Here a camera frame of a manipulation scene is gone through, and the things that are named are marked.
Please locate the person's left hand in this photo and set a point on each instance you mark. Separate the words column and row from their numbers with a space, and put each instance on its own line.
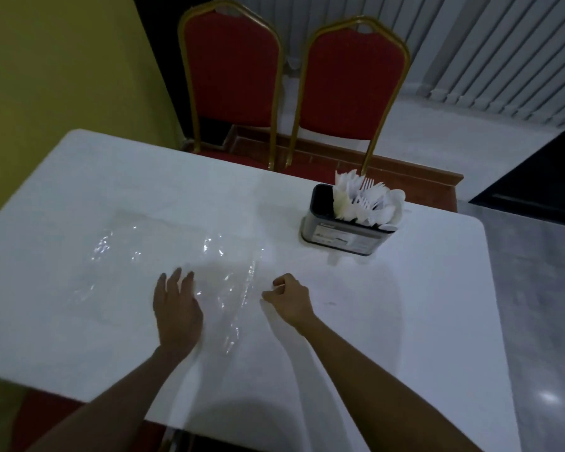
column 178, row 315

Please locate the person's right hand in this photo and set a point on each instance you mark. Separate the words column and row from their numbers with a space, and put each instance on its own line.
column 294, row 301

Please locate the person's left fingers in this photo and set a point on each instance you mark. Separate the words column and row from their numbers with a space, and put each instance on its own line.
column 175, row 282

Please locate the person's right thumb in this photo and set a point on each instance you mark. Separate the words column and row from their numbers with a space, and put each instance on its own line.
column 272, row 296

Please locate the clear plastic sheet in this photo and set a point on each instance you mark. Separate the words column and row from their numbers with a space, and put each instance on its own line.
column 122, row 263

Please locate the person's left forearm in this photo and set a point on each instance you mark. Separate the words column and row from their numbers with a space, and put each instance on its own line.
column 115, row 407

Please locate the person's right forearm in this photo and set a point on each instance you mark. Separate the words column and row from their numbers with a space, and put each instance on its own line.
column 381, row 388

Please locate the black cutlery holder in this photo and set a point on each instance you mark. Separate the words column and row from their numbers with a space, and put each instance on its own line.
column 341, row 235

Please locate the white paper napkins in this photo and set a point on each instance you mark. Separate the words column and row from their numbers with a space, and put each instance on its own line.
column 342, row 195

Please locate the bunch of white plastic cutlery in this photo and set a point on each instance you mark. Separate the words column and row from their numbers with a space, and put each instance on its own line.
column 379, row 204

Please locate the red chair seat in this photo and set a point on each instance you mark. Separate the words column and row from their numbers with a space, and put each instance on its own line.
column 47, row 414

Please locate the brown wooden platform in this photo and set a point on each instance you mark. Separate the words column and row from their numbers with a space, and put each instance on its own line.
column 421, row 183

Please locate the black floor mat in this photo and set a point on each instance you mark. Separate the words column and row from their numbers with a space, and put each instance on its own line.
column 539, row 183

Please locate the white vertical blinds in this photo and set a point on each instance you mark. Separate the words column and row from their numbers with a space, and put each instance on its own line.
column 499, row 51

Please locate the red chair with gold frame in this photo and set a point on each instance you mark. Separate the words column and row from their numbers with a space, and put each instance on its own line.
column 230, row 65
column 353, row 84

